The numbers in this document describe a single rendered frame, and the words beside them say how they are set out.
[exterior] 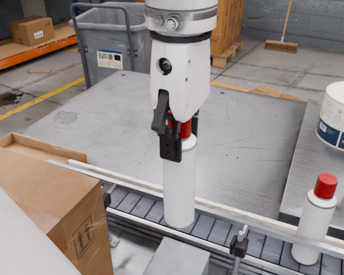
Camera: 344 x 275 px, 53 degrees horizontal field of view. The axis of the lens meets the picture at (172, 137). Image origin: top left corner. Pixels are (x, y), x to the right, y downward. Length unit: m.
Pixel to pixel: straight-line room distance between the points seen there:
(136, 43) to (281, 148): 1.79
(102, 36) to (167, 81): 2.41
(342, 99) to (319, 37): 4.10
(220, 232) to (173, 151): 0.37
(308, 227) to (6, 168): 0.54
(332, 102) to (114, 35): 1.97
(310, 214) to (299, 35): 4.64
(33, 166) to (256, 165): 0.68
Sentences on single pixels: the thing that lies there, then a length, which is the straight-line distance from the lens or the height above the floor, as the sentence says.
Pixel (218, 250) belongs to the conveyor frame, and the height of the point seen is 0.88.
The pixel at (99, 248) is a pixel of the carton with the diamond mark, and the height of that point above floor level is 0.99.
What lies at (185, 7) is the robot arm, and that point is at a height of 1.39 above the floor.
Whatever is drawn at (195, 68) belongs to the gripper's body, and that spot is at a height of 1.32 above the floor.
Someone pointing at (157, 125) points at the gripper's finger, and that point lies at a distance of 0.41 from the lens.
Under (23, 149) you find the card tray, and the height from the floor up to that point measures 0.83.
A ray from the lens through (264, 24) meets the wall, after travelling 5.34.
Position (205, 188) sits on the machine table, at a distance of 0.97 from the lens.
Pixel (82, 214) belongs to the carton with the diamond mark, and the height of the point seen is 1.09.
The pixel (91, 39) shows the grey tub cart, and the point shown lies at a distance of 2.85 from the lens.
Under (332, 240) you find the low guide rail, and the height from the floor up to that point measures 0.91.
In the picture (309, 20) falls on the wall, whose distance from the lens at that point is 5.17.
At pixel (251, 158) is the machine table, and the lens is 1.11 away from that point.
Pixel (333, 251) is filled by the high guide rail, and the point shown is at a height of 0.96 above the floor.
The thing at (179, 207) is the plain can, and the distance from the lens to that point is 0.55.
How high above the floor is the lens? 1.47
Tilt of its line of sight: 32 degrees down
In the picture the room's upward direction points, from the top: straight up
